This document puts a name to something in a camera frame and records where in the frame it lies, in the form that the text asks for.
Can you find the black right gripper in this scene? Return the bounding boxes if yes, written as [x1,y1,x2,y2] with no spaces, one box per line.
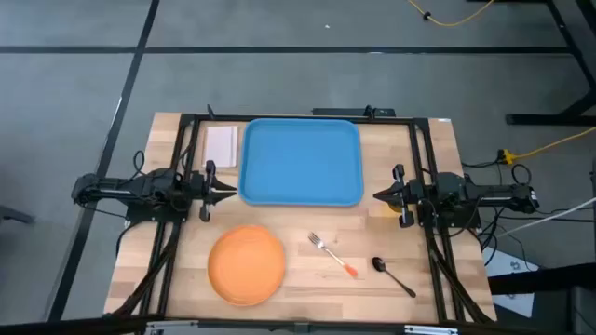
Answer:
[372,163,427,229]

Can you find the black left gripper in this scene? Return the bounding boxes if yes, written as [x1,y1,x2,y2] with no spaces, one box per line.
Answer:
[187,160,238,222]

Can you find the orange plate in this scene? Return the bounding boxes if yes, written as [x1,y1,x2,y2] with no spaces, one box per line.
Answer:
[207,224,287,307]

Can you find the black spoon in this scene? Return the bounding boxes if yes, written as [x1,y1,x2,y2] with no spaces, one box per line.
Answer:
[371,256,417,299]

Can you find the blue plastic tray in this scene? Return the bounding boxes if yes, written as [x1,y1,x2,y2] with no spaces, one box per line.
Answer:
[237,117,365,208]

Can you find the white paper napkin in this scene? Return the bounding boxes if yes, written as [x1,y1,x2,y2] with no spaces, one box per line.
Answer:
[203,125,239,169]

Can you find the white paper sheet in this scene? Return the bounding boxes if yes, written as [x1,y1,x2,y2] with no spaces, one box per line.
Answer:
[481,246,541,320]

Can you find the black stand leg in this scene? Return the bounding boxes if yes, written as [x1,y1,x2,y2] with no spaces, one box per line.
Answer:
[467,0,596,127]

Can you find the black floor bar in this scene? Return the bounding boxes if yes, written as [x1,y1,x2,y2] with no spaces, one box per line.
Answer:
[487,262,596,296]

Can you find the black aluminium table frame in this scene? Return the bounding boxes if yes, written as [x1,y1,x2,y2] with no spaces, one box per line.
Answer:
[125,111,497,325]

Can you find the metal fork orange handle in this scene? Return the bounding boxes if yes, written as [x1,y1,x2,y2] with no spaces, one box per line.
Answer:
[307,232,359,279]

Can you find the black box on frame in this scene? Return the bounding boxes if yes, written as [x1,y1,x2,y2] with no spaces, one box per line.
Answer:
[311,105,397,118]

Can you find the loose black floor cables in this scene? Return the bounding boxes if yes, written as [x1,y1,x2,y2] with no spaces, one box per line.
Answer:
[460,157,596,269]

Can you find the black rail with silver brackets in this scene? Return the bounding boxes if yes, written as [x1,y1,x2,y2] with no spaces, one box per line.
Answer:
[0,315,596,335]

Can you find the yellow extension cord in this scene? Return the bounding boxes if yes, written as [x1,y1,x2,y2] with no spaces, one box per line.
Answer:
[500,126,596,166]

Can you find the white cable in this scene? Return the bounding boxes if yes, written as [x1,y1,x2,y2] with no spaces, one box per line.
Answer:
[495,197,596,239]

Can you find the thin yellow cable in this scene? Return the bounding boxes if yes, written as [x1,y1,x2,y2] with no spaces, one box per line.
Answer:
[408,0,495,28]

